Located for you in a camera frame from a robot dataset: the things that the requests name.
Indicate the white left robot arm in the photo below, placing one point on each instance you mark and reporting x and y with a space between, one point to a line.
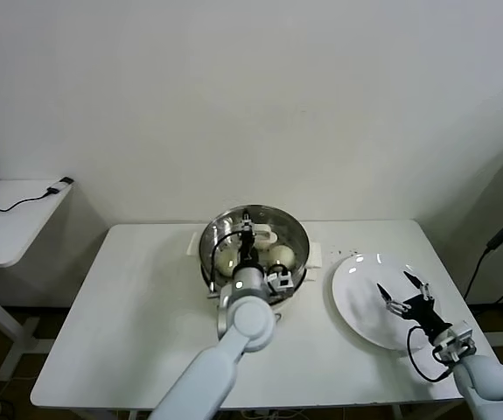
246 324

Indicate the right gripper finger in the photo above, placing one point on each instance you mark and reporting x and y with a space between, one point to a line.
386 297
415 282

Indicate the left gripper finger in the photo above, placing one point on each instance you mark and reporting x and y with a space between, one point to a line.
247 218
249 231

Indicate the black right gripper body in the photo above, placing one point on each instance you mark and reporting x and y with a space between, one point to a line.
421 315

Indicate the white steamed baozi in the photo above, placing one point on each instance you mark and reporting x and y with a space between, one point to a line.
282 256
225 262

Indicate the white side table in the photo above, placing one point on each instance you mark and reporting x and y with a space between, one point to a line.
15 236

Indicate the steel steamer basket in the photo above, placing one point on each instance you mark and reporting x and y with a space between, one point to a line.
316 256

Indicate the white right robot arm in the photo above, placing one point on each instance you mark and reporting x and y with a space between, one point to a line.
483 376

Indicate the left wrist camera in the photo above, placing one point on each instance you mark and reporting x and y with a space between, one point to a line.
282 282

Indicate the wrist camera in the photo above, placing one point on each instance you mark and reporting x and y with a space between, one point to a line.
458 341
282 282

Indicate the white round plate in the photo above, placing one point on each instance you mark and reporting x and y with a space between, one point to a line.
356 302

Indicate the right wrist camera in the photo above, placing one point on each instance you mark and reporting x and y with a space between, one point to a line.
458 341

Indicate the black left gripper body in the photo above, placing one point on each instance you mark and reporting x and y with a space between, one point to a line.
247 250

